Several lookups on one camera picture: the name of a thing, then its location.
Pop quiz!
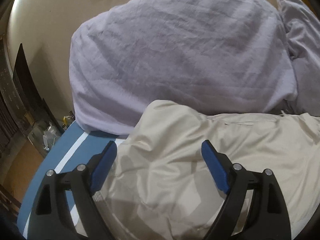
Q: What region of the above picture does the blue white striped bed sheet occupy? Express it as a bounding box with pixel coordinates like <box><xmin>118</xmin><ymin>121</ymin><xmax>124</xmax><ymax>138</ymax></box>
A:
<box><xmin>17</xmin><ymin>122</ymin><xmax>126</xmax><ymax>238</ymax></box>

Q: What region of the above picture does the right lavender pillow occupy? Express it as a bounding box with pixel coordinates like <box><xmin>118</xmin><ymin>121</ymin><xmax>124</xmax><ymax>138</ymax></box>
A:
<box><xmin>277</xmin><ymin>0</ymin><xmax>319</xmax><ymax>117</ymax></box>

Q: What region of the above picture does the wooden chair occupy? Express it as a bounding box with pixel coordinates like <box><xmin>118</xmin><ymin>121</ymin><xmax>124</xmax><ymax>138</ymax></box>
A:
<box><xmin>0</xmin><ymin>184</ymin><xmax>21</xmax><ymax>218</ymax></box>

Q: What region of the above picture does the cluttered bedside table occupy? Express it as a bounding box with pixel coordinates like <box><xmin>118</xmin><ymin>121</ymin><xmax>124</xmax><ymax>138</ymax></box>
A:
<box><xmin>24</xmin><ymin>109</ymin><xmax>75</xmax><ymax>158</ymax></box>

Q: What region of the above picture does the left lavender pillow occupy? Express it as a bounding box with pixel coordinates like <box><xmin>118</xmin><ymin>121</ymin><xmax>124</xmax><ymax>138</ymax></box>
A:
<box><xmin>69</xmin><ymin>0</ymin><xmax>297</xmax><ymax>135</ymax></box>

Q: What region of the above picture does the lavender pillow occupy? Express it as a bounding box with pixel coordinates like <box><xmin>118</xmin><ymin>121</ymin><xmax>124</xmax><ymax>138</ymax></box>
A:
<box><xmin>277</xmin><ymin>0</ymin><xmax>319</xmax><ymax>117</ymax></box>
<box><xmin>69</xmin><ymin>0</ymin><xmax>297</xmax><ymax>135</ymax></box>

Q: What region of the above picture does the beige puffer jacket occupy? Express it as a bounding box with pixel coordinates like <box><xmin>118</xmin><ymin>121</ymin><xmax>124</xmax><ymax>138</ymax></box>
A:
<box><xmin>93</xmin><ymin>100</ymin><xmax>319</xmax><ymax>239</ymax></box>

